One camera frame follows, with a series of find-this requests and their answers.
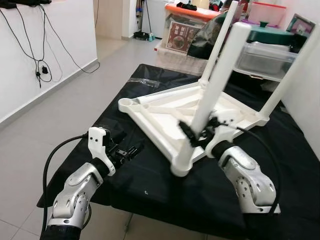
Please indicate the white plastic table top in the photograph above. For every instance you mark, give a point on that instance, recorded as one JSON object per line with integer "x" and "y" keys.
{"x": 160, "y": 120}

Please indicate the white plastic table leg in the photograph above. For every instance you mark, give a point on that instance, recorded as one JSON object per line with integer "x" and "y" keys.
{"x": 292, "y": 72}
{"x": 220, "y": 80}
{"x": 165, "y": 96}
{"x": 220, "y": 45}

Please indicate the black table cloth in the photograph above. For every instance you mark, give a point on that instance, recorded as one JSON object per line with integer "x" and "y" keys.
{"x": 150, "y": 200}

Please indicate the beige cloth-covered bench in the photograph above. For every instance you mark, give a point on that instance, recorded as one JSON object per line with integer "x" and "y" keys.
{"x": 175, "y": 61}

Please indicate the clear plastic container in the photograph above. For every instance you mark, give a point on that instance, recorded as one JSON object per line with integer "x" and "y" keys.
{"x": 267, "y": 61}

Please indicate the black bag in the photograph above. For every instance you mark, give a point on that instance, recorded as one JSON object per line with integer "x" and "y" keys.
{"x": 210, "y": 36}

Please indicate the red printed cardboard box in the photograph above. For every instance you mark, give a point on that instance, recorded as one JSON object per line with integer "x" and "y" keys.
{"x": 182, "y": 35}

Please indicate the black power adapter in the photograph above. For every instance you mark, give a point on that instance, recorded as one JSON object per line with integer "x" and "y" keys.
{"x": 45, "y": 68}

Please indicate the mop with black head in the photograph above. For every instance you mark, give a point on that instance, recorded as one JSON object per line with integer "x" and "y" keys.
{"x": 141, "y": 35}

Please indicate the clear storage bin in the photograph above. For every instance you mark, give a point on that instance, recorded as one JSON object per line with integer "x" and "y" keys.
{"x": 169, "y": 24}

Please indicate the orange bin lid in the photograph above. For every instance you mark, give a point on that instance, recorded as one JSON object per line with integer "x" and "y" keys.
{"x": 192, "y": 12}

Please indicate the small black object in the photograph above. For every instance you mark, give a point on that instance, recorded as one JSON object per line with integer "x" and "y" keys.
{"x": 186, "y": 6}

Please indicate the pink box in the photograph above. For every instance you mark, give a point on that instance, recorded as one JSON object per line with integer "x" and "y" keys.
{"x": 267, "y": 12}

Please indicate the black router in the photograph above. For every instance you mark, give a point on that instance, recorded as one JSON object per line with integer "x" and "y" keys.
{"x": 25, "y": 2}

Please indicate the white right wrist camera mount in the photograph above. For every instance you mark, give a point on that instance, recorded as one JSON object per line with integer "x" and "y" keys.
{"x": 226, "y": 124}

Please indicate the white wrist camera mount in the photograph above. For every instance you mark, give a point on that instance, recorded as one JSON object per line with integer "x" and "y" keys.
{"x": 226, "y": 124}
{"x": 97, "y": 145}

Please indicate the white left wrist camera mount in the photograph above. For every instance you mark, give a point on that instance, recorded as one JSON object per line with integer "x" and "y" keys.
{"x": 97, "y": 145}

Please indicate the dark picture frame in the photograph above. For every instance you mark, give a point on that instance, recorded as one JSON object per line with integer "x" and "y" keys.
{"x": 300, "y": 25}

